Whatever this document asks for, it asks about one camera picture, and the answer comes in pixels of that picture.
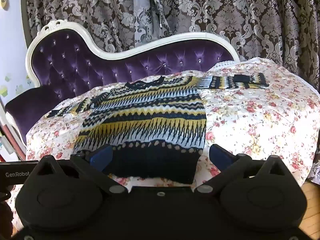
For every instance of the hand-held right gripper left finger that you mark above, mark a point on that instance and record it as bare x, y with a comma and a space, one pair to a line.
102, 156

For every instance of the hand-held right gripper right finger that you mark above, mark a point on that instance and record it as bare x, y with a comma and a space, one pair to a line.
221, 156

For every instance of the patterned knit sweater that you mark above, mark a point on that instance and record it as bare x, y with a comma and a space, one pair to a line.
150, 120

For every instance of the floral blanket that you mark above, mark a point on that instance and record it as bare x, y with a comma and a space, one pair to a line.
250, 120

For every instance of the purple tufted sofa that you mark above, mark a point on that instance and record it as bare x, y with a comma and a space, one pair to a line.
75, 65

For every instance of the brown damask curtain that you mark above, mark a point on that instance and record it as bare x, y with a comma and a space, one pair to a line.
200, 7

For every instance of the green wall stickers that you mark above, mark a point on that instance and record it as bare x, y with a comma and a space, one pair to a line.
7, 87

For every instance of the round yellow wall hook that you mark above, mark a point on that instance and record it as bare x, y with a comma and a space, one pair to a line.
3, 1

